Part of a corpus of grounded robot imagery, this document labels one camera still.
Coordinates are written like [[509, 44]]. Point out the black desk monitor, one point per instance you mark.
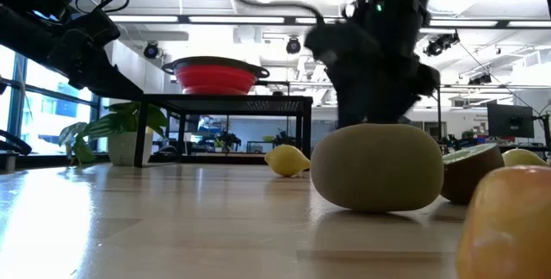
[[510, 119]]

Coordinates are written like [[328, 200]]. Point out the green lime lower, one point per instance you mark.
[[471, 175]]

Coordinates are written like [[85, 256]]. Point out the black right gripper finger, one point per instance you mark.
[[400, 94], [353, 81]]

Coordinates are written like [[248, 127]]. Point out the green potted plant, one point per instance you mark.
[[129, 147]]

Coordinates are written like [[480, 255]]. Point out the whole brown kiwi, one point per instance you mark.
[[376, 167]]

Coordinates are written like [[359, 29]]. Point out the black ceiling spotlight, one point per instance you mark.
[[150, 50], [293, 45], [441, 43]]

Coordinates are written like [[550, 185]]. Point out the ceiling light strip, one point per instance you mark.
[[237, 19], [142, 19], [465, 23], [529, 24]]

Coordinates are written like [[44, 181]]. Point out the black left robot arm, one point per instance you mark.
[[26, 33]]

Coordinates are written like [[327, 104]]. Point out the orange yellow pear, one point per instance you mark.
[[508, 227]]

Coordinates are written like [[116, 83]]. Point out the black perforated metal shelf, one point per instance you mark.
[[224, 97]]

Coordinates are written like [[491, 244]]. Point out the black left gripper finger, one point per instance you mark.
[[103, 78]]

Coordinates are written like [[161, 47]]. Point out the red collapsible colander bowl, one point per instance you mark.
[[215, 78]]

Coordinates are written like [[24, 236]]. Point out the yellow lemon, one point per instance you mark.
[[287, 160], [523, 157]]

